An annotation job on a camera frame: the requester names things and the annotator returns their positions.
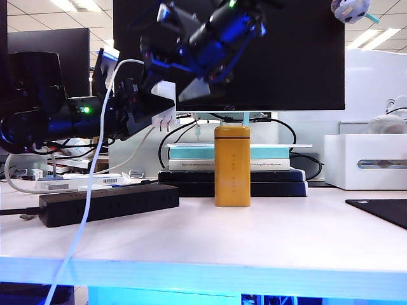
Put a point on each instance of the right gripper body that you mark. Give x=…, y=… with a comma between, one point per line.
x=171, y=47

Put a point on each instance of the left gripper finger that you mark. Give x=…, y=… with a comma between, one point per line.
x=143, y=111

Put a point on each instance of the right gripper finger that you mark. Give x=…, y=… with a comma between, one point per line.
x=194, y=90
x=152, y=73

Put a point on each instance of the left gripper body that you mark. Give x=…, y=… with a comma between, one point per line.
x=122, y=105

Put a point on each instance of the white 65W wall charger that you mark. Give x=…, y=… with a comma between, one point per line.
x=165, y=90

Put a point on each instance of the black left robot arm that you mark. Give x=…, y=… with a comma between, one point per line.
x=38, y=111

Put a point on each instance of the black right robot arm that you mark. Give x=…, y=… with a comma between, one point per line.
x=229, y=28

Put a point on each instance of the small pale hanging tag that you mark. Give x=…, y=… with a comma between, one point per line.
x=197, y=131

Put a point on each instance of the white desk divider panel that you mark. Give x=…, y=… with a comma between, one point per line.
x=116, y=149

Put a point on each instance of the black computer monitor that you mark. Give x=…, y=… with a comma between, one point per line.
x=3, y=25
x=76, y=63

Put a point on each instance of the brown wooden shelf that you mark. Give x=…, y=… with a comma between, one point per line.
x=102, y=165

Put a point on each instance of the teal book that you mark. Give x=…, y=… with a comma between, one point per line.
x=190, y=154

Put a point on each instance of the white book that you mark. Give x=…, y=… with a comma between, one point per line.
x=190, y=162

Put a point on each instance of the stack of books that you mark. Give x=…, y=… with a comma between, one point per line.
x=73, y=163

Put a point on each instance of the white blue carton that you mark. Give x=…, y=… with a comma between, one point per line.
x=105, y=181

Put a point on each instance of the black flat box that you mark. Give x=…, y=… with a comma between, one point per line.
x=190, y=176
x=197, y=190

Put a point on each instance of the yellow rectangular tin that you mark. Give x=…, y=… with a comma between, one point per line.
x=233, y=165

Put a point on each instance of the black power strip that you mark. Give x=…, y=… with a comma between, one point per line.
x=127, y=200

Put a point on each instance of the black AOC monitor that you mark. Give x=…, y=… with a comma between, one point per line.
x=302, y=63

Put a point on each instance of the small white adapter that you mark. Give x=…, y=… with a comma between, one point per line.
x=35, y=174

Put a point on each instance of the grey storage box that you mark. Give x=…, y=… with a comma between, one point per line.
x=353, y=127

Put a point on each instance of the white tissue box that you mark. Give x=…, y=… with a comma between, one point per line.
x=349, y=165

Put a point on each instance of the white plush toy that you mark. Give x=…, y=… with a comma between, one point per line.
x=349, y=9

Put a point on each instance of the dark blue cabinet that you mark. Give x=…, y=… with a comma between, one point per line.
x=31, y=295

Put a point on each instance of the black mouse pad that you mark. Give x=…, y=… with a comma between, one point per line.
x=384, y=213

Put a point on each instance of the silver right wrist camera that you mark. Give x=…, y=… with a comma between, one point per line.
x=165, y=12

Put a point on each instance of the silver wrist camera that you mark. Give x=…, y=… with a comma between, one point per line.
x=165, y=12
x=108, y=66

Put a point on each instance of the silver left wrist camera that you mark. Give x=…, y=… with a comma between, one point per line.
x=108, y=66

